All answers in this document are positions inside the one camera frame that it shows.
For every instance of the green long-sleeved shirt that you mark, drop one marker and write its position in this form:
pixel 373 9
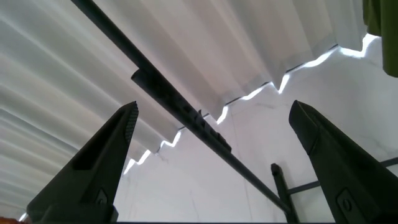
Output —
pixel 388 37

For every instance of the black clothes rack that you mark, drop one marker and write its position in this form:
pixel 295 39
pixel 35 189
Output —
pixel 161 93

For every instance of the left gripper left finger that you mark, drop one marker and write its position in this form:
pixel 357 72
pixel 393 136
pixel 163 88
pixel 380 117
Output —
pixel 87 180

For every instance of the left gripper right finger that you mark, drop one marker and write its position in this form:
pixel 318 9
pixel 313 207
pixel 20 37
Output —
pixel 357 186

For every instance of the white curtain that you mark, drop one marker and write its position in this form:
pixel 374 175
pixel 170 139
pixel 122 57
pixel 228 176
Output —
pixel 217 37

